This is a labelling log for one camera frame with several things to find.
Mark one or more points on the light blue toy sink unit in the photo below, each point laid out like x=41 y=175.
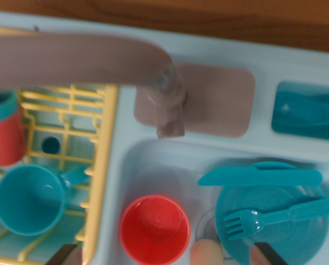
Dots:
x=120 y=110

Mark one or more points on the yellow dish drying rack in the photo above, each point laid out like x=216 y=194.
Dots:
x=108 y=124

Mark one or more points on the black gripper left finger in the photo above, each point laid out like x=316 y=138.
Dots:
x=68 y=256

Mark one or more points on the red tumbler cup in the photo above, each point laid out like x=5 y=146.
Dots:
x=4 y=140

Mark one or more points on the teal tumbler cup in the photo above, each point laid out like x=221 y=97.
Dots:
x=1 y=110

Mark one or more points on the teal plastic knife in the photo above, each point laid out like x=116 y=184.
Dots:
x=264 y=176

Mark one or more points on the grey toy faucet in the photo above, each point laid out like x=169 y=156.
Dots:
x=70 y=60

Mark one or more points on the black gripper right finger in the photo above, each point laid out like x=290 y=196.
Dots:
x=264 y=255

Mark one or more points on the teal brush holder tray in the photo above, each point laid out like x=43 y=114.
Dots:
x=280 y=131

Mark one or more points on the beige detergent bottle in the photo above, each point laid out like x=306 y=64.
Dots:
x=206 y=254

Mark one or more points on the teal plastic fork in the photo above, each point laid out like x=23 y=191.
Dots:
x=264 y=220

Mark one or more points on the teal plate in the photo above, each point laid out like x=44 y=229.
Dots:
x=291 y=243
x=272 y=165

